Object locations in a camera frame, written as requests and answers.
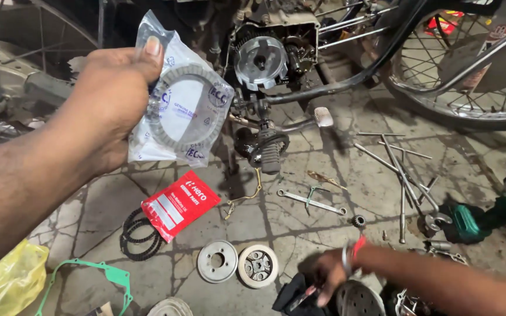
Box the person's right hand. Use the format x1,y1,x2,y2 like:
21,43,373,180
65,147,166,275
310,248,360,308

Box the person's left hand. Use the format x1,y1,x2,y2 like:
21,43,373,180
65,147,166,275
65,36,166,177

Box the clear packet with clutch plate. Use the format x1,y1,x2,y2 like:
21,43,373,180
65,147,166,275
128,10,235,168

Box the perforated round clutch housing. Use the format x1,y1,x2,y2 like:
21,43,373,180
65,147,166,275
336,279,387,316

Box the black cloth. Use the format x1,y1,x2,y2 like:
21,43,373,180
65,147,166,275
272,272,337,316

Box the silver bangle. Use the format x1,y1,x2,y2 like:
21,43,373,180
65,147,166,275
342,243,353,277

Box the red wrist thread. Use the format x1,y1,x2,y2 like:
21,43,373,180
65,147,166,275
351,236,368,260

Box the round clutch centre with springs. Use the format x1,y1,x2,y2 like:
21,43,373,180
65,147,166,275
238,244,279,289

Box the silver open-end spanner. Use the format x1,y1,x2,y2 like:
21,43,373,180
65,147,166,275
277,189,347,216

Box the small green clip tool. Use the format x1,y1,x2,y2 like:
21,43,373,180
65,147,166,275
304,186,330,216

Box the brown torn gasket scrap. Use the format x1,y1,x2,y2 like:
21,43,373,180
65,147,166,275
307,171,348,190

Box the flat silver pressure plate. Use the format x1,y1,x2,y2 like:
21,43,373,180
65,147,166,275
197,240,239,284

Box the bent yellow gasket strip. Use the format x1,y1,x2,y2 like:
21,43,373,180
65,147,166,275
224,168,263,220

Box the chrome engine cover parts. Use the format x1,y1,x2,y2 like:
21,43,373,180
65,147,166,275
423,239,470,266

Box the heap of long steel rods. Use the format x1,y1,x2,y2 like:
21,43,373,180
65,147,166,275
353,132,440,245

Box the black rubber footpeg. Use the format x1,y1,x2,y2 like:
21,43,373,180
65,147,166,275
249,121,291,175

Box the round ribbed metal part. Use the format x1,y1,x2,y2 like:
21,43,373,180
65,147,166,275
147,297,194,316

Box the red parts packet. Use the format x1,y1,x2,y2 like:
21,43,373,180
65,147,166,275
141,170,221,243

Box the chrome brake pedal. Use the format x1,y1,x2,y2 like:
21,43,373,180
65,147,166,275
275,107,334,132

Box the stack of black friction rings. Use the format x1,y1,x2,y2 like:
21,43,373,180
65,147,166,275
119,207,164,262

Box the green paper gasket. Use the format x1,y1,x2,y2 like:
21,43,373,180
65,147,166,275
35,258,134,316

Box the silver clutch hub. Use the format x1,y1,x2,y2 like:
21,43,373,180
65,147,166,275
234,36,290,91

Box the spoked wheel with black tyre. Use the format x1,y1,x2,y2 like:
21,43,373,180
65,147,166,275
385,0,506,132

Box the motorcycle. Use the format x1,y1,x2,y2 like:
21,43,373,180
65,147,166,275
0,0,506,176

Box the red carton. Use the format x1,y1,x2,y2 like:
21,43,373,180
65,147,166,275
424,10,465,37

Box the yellow plastic bag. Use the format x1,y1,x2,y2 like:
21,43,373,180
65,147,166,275
0,239,50,316

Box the spoked wheel with brake drum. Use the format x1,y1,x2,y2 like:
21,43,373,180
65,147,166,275
0,0,101,110

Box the green cordless impact driver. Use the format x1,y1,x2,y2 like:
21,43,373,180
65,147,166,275
437,167,506,245

